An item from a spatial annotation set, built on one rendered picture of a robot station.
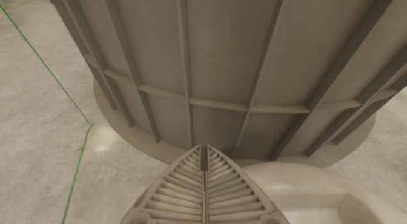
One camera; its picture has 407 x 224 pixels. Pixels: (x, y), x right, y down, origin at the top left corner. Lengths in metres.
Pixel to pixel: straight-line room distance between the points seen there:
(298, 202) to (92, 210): 0.74
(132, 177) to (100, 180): 0.15
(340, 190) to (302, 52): 0.34
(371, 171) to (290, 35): 0.89
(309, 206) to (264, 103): 0.28
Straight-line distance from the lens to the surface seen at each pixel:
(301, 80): 0.50
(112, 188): 0.88
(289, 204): 0.50
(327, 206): 0.55
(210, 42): 0.40
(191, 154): 0.17
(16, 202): 1.09
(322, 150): 1.03
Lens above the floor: 0.76
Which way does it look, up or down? 44 degrees down
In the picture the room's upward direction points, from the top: 1 degrees clockwise
